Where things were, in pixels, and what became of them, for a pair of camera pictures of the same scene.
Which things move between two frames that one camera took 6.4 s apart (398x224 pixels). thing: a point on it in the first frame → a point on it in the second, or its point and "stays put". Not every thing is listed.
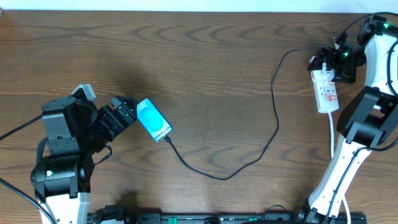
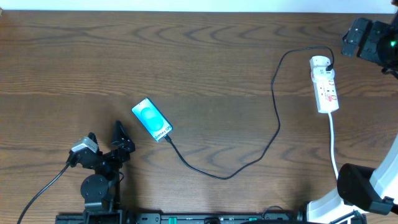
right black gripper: x=348 y=76 → x=379 y=32
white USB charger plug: x=323 y=75 stays put
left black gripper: x=117 y=115 → x=111 y=153
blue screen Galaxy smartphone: x=152 y=120 stays put
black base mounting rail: x=122 y=216 stays put
